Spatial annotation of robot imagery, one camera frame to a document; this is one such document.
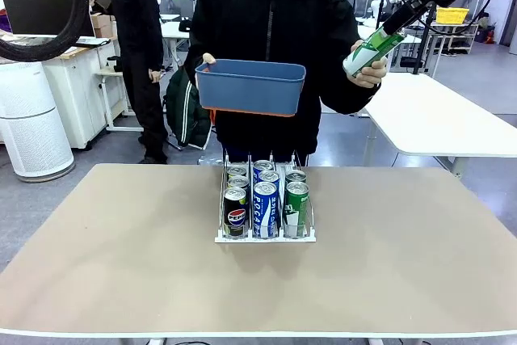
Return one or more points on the green beverage can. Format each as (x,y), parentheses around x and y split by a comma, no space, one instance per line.
(296,207)
(369,56)
(295,176)

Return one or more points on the black Pepsi can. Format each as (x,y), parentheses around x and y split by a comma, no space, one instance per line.
(235,215)
(236,170)
(238,181)

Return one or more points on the black-sleeved right forearm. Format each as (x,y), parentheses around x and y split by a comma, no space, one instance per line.
(196,58)

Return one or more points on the black-sleeved left forearm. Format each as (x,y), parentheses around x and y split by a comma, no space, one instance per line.
(347,98)

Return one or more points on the person's left hand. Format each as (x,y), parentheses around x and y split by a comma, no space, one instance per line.
(375,77)

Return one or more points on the person's right hand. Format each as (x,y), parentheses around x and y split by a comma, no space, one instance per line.
(208,59)

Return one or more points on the black tripod stand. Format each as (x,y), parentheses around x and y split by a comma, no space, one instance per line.
(424,50)

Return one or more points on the yellow plastic basket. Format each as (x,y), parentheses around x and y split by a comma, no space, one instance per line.
(452,15)

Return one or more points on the white background table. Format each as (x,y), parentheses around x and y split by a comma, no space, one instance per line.
(173,32)

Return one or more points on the wooden shelf unit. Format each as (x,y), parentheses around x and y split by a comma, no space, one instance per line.
(456,26)

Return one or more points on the bystander in black clothes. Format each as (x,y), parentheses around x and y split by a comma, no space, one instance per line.
(137,38)

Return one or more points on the cardboard box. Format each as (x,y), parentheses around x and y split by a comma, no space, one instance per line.
(104,32)
(100,21)

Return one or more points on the red fire extinguisher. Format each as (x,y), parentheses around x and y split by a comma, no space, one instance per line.
(489,36)

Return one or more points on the black keyboard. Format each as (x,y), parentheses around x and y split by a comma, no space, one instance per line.
(95,42)

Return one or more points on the person in black jacket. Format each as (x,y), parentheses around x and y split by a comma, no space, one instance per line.
(262,18)

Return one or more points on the white side table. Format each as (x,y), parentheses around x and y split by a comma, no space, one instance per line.
(436,114)

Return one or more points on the small white rolling table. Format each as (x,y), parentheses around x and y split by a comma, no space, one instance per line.
(106,74)

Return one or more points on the dark green puffer jacket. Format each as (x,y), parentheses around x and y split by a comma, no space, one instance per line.
(182,106)

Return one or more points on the black computer monitor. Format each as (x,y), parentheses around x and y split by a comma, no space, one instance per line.
(36,9)

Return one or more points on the white cabinet desk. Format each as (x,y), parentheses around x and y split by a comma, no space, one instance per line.
(72,98)

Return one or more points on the white air purifier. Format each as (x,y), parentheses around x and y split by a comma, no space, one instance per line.
(32,139)

